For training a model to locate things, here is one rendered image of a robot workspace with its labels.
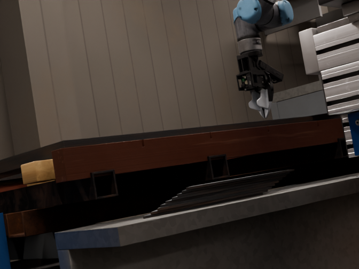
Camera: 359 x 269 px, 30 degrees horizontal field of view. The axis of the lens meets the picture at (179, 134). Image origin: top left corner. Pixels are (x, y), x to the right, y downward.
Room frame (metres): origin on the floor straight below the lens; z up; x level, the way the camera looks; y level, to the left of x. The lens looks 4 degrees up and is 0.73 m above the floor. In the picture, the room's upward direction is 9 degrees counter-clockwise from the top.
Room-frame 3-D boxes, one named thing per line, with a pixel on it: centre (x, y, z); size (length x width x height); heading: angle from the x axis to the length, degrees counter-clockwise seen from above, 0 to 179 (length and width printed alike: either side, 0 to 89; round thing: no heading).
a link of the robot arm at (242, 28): (2.13, -0.27, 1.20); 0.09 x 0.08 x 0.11; 56
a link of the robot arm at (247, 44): (2.13, -0.27, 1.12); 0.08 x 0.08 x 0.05
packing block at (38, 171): (1.29, 0.28, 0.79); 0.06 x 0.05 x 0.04; 40
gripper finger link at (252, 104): (2.14, -0.26, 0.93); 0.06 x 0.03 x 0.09; 130
